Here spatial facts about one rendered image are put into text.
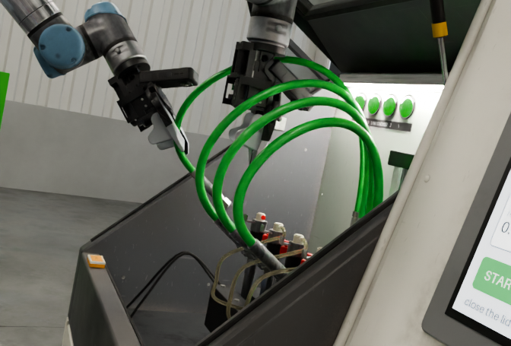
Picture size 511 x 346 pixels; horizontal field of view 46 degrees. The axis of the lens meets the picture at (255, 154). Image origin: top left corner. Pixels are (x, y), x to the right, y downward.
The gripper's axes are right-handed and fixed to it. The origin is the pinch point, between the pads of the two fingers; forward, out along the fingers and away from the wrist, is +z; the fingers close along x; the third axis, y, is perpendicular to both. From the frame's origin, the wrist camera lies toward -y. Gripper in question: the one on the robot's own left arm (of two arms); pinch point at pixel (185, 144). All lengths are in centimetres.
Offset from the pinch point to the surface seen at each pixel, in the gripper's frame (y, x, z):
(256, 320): -3, 34, 37
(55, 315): 145, -218, -34
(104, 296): 23.6, 8.7, 19.1
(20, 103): 219, -494, -332
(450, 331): -21, 43, 48
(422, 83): -44.4, -2.7, 13.2
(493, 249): -29, 45, 43
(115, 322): 20.0, 18.3, 25.6
